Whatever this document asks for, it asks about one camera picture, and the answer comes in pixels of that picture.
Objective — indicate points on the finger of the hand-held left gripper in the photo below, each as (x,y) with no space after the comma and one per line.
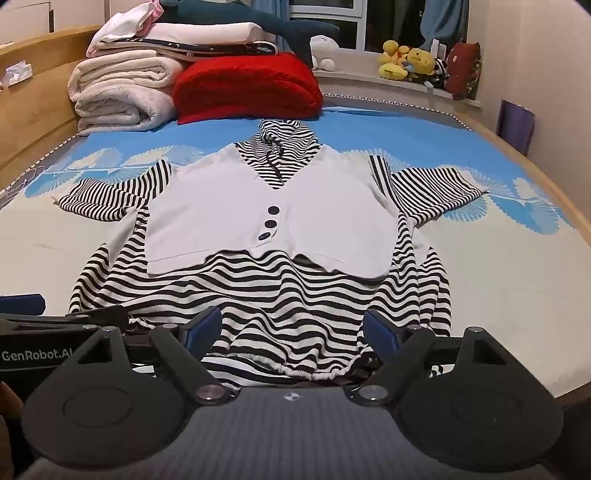
(104,318)
(21,306)

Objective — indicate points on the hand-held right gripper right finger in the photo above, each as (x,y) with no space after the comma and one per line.
(381,330)

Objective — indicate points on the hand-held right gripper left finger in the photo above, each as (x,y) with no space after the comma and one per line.
(203,325)

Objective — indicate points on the striped top with white vest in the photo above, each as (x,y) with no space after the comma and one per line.
(323,207)

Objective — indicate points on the white and pink folded clothes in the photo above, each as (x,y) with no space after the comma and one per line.
(198,33)

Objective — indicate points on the blue and white bed mat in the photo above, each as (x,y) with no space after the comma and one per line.
(461,152)

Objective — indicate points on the white rolled quilt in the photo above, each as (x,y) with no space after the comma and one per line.
(120,92)

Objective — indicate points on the white tissue box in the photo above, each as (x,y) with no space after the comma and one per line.
(16,73)

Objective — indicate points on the red folded blanket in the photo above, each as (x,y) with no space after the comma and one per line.
(249,90)

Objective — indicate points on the purple board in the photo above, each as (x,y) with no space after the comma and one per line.
(517,127)

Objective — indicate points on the white windowsill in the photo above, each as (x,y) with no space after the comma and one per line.
(369,85)

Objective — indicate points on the yellow bear plush toy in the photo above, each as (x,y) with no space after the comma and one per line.
(422,62)

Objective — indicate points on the yellow duck plush toy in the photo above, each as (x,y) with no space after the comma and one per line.
(392,57)

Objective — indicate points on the dark red owl pillow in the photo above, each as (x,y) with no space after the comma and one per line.
(464,69)

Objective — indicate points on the navy patterned folded quilt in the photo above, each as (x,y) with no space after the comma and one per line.
(217,48)

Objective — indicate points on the white plush toy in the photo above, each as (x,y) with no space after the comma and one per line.
(323,50)

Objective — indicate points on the white cabinet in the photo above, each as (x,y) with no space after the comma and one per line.
(41,16)

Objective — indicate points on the white folded garment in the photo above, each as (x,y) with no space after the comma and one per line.
(122,27)

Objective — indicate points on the pink cloth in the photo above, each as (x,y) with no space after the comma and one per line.
(151,16)

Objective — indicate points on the window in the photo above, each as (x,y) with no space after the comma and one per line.
(369,23)

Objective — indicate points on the blue curtain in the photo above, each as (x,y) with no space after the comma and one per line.
(445,23)
(280,23)

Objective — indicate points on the dark teal shark plush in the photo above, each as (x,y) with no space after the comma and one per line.
(258,18)

